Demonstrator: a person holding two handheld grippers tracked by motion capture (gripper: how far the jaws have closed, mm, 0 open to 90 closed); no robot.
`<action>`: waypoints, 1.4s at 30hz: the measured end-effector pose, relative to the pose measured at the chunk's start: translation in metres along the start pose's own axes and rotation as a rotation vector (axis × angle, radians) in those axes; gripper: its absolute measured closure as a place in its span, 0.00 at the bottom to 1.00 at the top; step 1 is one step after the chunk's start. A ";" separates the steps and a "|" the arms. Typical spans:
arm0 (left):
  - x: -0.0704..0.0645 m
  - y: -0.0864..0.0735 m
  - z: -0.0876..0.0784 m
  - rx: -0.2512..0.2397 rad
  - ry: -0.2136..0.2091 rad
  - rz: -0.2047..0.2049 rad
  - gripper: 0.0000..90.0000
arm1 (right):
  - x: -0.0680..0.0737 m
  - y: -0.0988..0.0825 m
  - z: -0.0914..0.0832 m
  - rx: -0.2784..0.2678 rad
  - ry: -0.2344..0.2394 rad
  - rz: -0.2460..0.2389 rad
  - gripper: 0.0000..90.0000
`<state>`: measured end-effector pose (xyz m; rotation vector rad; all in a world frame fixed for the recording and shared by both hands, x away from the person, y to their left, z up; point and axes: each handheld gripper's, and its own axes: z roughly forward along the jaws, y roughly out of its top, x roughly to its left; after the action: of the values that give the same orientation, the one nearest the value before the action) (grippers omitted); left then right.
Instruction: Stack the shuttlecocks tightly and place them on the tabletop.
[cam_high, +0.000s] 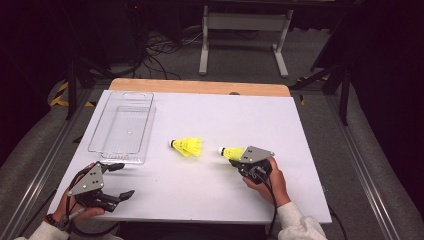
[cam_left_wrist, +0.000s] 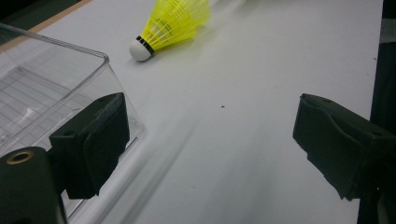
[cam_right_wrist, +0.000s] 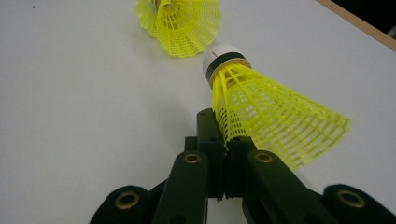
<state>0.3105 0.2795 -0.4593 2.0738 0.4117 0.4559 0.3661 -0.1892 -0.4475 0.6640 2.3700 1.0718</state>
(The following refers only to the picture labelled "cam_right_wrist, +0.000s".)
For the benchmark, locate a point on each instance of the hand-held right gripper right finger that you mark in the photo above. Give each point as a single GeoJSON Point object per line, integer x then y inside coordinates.
{"type": "Point", "coordinates": [267, 186]}

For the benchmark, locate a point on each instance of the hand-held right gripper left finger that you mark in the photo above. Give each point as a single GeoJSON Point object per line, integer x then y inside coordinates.
{"type": "Point", "coordinates": [193, 186]}

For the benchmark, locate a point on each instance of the yellow plastic shuttlecock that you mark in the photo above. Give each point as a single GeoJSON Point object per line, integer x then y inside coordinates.
{"type": "Point", "coordinates": [264, 115]}
{"type": "Point", "coordinates": [183, 31]}

